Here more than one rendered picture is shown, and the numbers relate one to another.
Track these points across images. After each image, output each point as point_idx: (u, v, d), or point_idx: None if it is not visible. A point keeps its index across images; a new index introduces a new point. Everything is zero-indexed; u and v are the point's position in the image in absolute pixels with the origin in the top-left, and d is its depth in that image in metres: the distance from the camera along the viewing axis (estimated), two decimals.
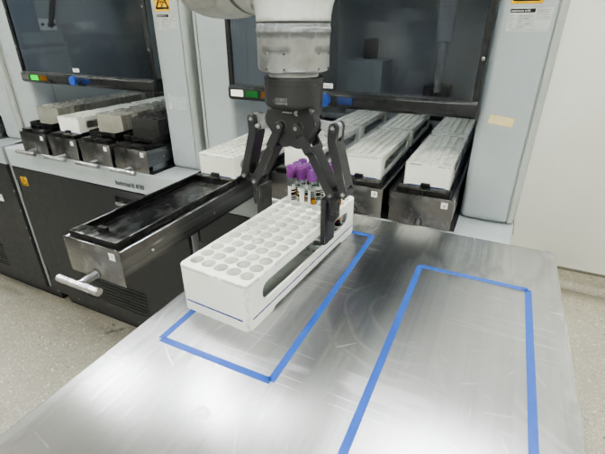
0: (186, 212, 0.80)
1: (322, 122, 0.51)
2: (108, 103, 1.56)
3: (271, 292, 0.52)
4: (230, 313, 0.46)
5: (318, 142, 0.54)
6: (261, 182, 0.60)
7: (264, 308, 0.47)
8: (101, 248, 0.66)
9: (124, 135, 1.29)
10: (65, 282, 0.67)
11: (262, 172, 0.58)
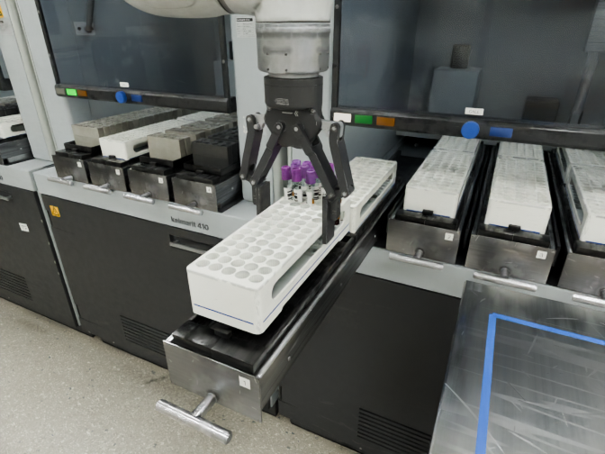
0: (317, 291, 0.58)
1: (323, 122, 0.51)
2: (151, 119, 1.35)
3: (277, 294, 0.52)
4: (240, 316, 0.46)
5: (318, 142, 0.55)
6: (260, 183, 0.60)
7: (273, 310, 0.47)
8: (227, 367, 0.45)
9: (182, 162, 1.07)
10: (172, 416, 0.46)
11: (261, 173, 0.58)
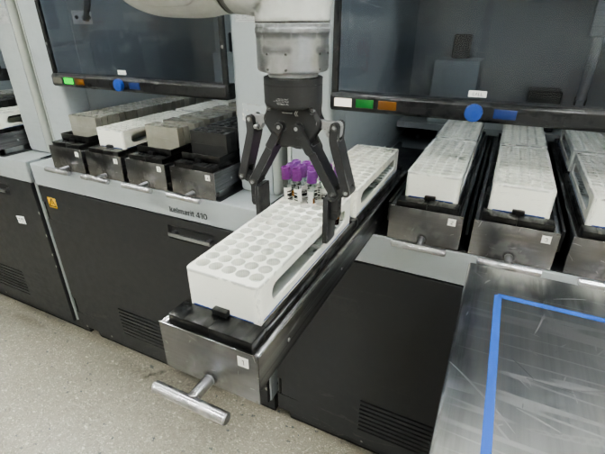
0: (317, 273, 0.56)
1: (323, 122, 0.51)
2: (149, 110, 1.33)
3: (277, 293, 0.52)
4: (240, 314, 0.46)
5: (318, 141, 0.54)
6: (259, 182, 0.60)
7: (273, 309, 0.47)
8: (225, 347, 0.43)
9: (180, 151, 1.06)
10: (168, 397, 0.44)
11: (260, 173, 0.58)
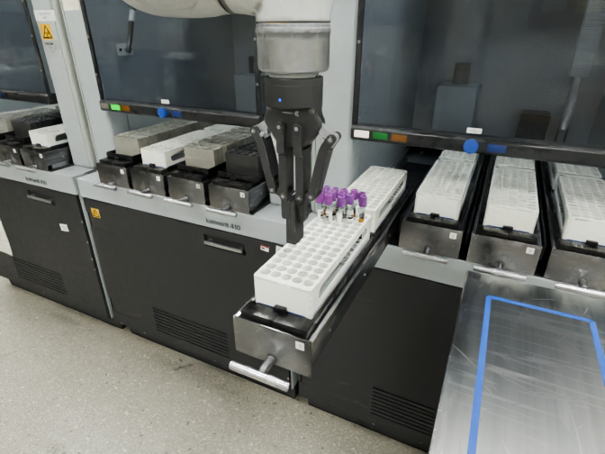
0: (347, 278, 0.72)
1: (266, 120, 0.56)
2: (182, 130, 1.49)
3: (319, 295, 0.67)
4: (295, 311, 0.61)
5: (279, 146, 0.55)
6: (299, 197, 0.58)
7: (319, 306, 0.63)
8: (286, 334, 0.59)
9: (215, 170, 1.21)
10: (243, 372, 0.60)
11: None
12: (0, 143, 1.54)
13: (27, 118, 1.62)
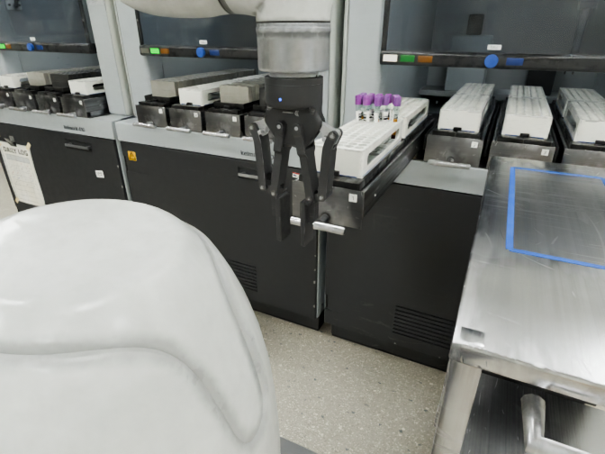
0: (386, 163, 0.82)
1: (266, 118, 0.56)
2: (212, 79, 1.58)
3: None
4: (347, 173, 0.71)
5: (276, 145, 0.55)
6: (309, 198, 0.58)
7: (366, 172, 0.72)
8: (341, 189, 0.68)
9: (249, 106, 1.31)
10: None
11: None
12: (40, 94, 1.64)
13: (64, 72, 1.71)
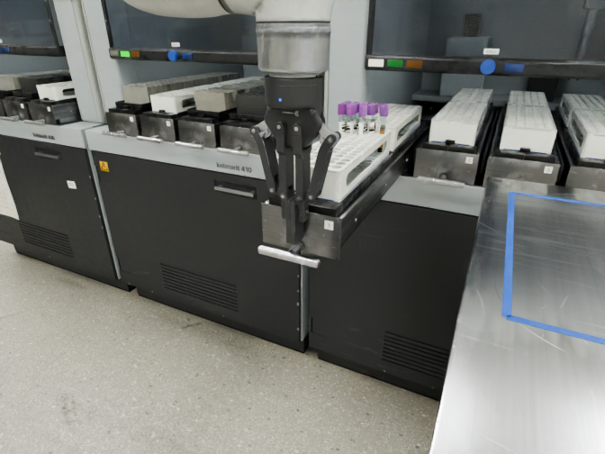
0: (371, 181, 0.73)
1: (266, 120, 0.56)
2: (190, 84, 1.48)
3: None
4: (323, 195, 0.62)
5: (279, 146, 0.55)
6: (299, 197, 0.58)
7: (346, 195, 0.64)
8: (315, 214, 0.60)
9: (226, 114, 1.21)
10: (273, 253, 0.61)
11: None
12: (7, 99, 1.53)
13: (34, 76, 1.61)
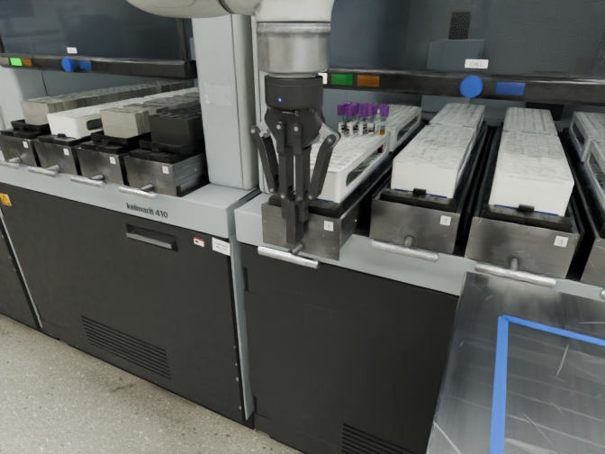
0: (370, 182, 0.73)
1: (266, 120, 0.56)
2: (114, 97, 1.21)
3: None
4: (323, 196, 0.62)
5: (279, 146, 0.55)
6: (299, 197, 0.58)
7: (345, 195, 0.64)
8: (315, 215, 0.60)
9: (139, 140, 0.93)
10: (272, 254, 0.61)
11: None
12: None
13: None
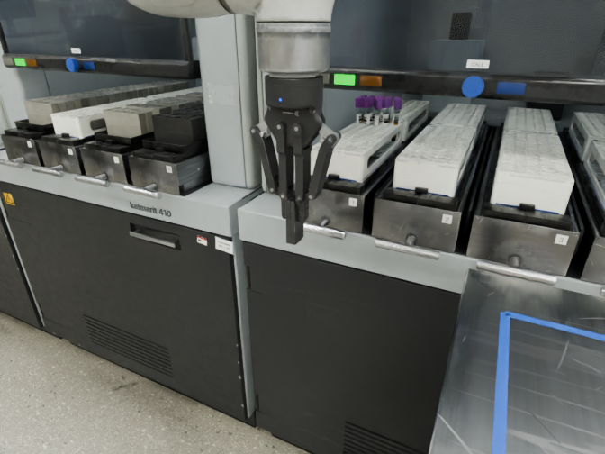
0: (386, 167, 0.81)
1: (266, 120, 0.56)
2: (117, 97, 1.21)
3: None
4: (347, 177, 0.71)
5: (279, 146, 0.55)
6: (299, 197, 0.58)
7: (366, 176, 0.72)
8: (341, 193, 0.68)
9: (142, 140, 0.94)
10: (302, 227, 0.69)
11: None
12: None
13: None
